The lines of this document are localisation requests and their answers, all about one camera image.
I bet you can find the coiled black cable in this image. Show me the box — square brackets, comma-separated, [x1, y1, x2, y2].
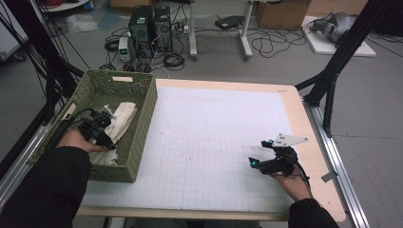
[163, 51, 186, 71]

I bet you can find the slim black computer tower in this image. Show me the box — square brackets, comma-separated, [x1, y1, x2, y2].
[153, 6, 174, 53]

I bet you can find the clear plastic bag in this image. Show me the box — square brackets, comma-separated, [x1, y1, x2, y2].
[66, 13, 100, 34]

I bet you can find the grey bench power supply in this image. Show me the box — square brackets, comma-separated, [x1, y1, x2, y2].
[118, 36, 132, 63]

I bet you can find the grey helmet-shaped shell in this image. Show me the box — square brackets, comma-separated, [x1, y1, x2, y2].
[310, 11, 357, 44]

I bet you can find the aluminium rail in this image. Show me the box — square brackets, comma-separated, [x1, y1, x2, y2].
[0, 123, 53, 208]
[302, 101, 370, 228]

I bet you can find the white cabinet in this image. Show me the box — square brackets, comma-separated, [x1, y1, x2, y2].
[0, 6, 29, 61]

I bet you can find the small metal bracket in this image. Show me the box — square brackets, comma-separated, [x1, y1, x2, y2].
[321, 170, 339, 183]

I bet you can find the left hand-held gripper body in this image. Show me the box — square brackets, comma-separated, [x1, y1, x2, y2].
[77, 104, 118, 147]

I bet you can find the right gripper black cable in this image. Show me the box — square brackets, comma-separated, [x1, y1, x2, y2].
[291, 155, 313, 199]

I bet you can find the person's right hand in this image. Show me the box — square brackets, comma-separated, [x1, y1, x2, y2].
[270, 172, 313, 202]

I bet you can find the black metal frame stand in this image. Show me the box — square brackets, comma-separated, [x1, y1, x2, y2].
[294, 0, 393, 138]
[0, 0, 85, 127]

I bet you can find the tangle of black floor cables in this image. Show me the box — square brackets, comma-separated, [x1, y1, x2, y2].
[250, 27, 308, 59]

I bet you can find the person's left hand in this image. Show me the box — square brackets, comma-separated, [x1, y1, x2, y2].
[56, 128, 107, 154]

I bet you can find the brown cardboard box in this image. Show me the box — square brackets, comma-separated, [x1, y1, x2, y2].
[255, 0, 312, 30]

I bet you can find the cream printed cloth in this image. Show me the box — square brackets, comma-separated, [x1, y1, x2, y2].
[89, 101, 139, 167]

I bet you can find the green woven basket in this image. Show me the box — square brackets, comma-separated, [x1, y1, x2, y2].
[28, 69, 159, 183]

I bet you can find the white floor board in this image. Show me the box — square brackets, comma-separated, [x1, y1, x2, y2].
[302, 15, 377, 58]

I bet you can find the white desk leg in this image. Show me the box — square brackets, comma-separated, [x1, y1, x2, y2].
[188, 0, 198, 61]
[239, 0, 255, 61]

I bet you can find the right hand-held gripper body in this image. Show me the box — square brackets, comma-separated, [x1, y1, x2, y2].
[259, 132, 309, 177]

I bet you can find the flat black device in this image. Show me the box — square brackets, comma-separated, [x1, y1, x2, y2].
[214, 14, 245, 31]

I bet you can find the large black computer tower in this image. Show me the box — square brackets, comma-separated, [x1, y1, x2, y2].
[127, 5, 156, 59]

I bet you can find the white grid mat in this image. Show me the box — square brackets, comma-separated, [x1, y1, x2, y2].
[79, 85, 298, 214]

